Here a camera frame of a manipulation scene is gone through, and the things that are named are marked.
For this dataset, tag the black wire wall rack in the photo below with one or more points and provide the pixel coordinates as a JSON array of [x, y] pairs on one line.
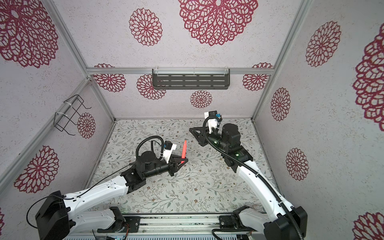
[[64, 118]]

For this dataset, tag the dark grey wall shelf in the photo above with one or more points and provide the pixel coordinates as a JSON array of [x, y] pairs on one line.
[[191, 79]]

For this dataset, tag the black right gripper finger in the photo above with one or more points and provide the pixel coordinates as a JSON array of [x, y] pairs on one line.
[[197, 130], [202, 141]]

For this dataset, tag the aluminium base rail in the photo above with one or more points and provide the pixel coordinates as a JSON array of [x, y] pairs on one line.
[[162, 225]]

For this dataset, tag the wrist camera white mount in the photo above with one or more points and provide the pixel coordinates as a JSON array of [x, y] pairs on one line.
[[169, 147], [213, 124]]

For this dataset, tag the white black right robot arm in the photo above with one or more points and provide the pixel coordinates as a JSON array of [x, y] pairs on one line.
[[280, 220]]

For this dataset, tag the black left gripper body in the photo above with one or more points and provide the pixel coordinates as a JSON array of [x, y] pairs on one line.
[[161, 167]]

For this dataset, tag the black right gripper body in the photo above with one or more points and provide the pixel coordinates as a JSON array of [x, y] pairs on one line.
[[217, 141]]

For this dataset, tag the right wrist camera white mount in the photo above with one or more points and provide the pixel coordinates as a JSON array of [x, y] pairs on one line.
[[213, 124]]

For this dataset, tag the pink highlighter pen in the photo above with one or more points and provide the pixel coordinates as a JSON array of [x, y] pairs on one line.
[[184, 151]]

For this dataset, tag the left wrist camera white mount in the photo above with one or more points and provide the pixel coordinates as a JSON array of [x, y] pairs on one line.
[[169, 147]]

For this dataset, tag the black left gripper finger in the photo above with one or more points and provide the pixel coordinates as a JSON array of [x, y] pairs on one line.
[[175, 167], [178, 160]]

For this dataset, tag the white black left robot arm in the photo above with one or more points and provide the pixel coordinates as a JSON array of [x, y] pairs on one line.
[[61, 215]]

